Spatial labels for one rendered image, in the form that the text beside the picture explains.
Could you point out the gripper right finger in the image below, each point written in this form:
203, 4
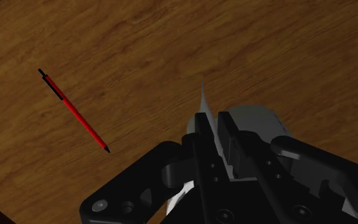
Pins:
309, 161

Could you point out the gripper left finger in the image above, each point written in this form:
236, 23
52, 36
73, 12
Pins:
154, 167

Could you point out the white round plate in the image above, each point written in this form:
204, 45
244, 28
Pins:
253, 121

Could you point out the red and black pen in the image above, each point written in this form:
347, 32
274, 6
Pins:
73, 108

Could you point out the brown wooden table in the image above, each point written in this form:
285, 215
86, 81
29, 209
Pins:
259, 46

